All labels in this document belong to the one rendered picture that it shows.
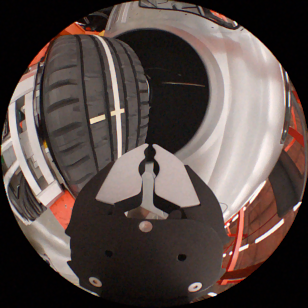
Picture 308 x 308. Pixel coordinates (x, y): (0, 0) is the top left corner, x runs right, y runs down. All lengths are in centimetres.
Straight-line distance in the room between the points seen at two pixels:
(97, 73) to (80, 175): 16
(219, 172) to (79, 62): 53
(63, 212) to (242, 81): 59
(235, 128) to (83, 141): 41
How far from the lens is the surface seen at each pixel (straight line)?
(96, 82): 18
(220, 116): 39
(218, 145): 42
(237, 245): 363
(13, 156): 43
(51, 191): 23
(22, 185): 36
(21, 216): 43
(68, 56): 19
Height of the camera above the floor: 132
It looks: 25 degrees down
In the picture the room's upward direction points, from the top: 104 degrees clockwise
